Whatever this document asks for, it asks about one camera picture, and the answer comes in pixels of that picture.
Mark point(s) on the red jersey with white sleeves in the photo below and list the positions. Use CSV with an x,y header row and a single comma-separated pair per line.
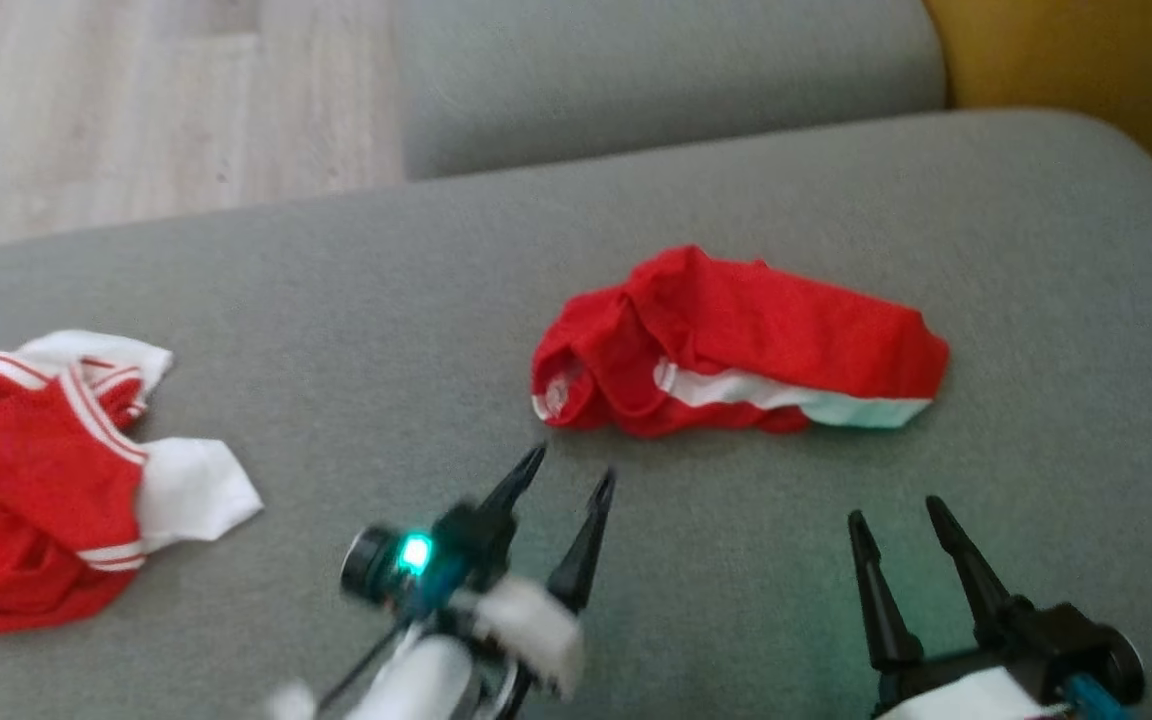
x,y
26,480

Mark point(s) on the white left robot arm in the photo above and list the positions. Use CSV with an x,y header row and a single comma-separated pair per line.
x,y
416,685

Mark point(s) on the small grey sofa cushion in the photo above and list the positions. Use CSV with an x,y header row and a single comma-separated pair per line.
x,y
656,70

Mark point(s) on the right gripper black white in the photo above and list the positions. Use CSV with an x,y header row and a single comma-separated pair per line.
x,y
1046,650

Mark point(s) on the red shorts with white band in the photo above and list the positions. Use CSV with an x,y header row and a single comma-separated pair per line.
x,y
766,330

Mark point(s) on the large grey sofa seat cushion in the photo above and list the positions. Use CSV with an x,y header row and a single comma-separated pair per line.
x,y
356,300

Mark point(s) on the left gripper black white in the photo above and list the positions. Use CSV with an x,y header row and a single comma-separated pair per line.
x,y
471,560

